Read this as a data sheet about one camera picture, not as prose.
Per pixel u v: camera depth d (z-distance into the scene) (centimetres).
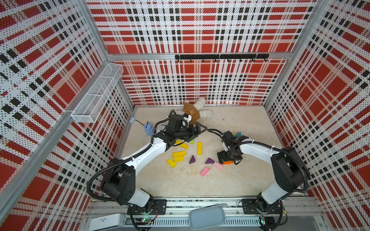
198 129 70
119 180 43
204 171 86
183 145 97
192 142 80
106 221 65
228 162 81
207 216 69
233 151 69
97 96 75
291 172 45
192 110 108
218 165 88
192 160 88
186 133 70
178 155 94
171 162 90
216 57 89
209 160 89
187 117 77
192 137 72
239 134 101
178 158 91
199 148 96
